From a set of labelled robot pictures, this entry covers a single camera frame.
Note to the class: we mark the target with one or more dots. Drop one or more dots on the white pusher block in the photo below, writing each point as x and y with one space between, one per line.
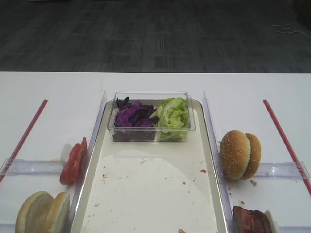
273 224
64 156

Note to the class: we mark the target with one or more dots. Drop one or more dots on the long acrylic divider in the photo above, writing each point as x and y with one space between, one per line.
227 214
85 166

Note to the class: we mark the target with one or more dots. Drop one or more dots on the sliced meat patties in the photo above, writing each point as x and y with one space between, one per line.
251 221

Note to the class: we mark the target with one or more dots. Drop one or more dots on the green lettuce leaves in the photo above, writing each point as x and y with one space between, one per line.
171 113

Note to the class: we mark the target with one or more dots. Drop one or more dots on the tomato slice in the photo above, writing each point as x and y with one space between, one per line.
70 172
83 150

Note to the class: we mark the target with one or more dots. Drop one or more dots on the upper right acrylic holder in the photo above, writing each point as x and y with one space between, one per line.
287 170

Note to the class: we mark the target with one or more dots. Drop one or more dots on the lower right acrylic holder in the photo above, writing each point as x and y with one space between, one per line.
291 229

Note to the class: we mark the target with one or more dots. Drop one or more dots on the white pusher block right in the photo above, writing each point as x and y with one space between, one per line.
273 224

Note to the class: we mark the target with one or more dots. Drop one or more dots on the white pusher block left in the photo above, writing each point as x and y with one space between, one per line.
64 156

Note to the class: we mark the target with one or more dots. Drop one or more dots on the red tape strip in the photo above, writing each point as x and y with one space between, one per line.
288 146
26 136

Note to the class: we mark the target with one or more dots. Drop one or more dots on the bun half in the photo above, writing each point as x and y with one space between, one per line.
33 213
58 214

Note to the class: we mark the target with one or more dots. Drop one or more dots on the right red tape strip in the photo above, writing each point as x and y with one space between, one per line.
288 146

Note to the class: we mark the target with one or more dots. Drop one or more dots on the metal serving tray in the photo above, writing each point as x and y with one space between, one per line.
151 187

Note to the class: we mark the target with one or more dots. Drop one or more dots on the front sesame bun top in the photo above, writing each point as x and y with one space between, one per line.
234 154

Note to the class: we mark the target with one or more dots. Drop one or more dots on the left long acrylic divider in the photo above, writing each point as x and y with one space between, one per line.
85 166

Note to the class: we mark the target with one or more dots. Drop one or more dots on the purple cabbage shreds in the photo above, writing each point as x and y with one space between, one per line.
134 115

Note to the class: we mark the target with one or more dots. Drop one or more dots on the clear plastic salad container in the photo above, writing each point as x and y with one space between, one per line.
154 99

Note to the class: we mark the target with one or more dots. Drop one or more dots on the upper left acrylic holder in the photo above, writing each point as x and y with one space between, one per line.
28 167

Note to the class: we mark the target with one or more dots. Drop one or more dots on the acrylic holder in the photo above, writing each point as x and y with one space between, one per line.
7 228
28 167
287 170
291 229

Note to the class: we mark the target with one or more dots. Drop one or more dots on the front tomato slice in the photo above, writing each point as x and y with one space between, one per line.
70 172

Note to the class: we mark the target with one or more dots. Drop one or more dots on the left red tape strip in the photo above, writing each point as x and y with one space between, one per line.
26 136

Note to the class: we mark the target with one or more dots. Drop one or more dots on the lower left acrylic holder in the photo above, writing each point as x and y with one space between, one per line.
7 228

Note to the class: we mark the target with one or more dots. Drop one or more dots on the rear tomato slice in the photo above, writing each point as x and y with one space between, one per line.
83 150

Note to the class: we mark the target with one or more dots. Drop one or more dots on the right long acrylic divider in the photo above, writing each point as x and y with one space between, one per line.
227 214

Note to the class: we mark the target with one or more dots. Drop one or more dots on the sesame bun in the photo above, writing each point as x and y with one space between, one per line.
234 154
255 157

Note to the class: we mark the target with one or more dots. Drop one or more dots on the rear sesame bun top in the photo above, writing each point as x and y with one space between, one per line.
255 157

